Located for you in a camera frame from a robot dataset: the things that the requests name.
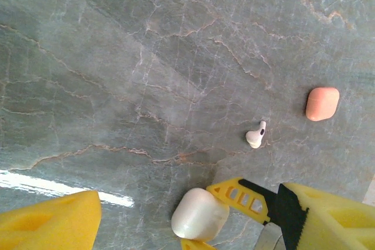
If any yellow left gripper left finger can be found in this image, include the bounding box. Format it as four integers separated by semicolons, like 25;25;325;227
0;190;103;250

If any pink earbud charging case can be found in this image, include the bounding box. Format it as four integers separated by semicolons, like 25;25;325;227
305;86;340;122

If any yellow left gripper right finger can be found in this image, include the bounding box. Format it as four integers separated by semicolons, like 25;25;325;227
277;182;375;250

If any white wireless earbud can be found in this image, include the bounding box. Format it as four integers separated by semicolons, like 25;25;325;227
245;120;267;149

